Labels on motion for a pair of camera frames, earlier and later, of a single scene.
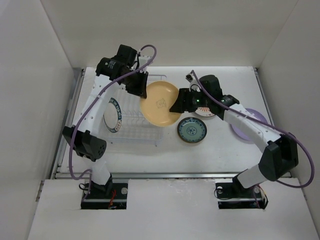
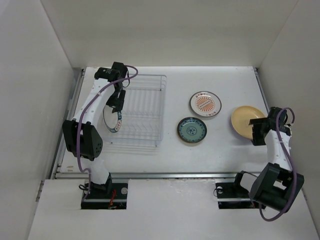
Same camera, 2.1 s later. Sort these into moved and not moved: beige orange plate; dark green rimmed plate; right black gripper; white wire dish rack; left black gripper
Moved: right black gripper; beige orange plate; left black gripper
Not moved: white wire dish rack; dark green rimmed plate
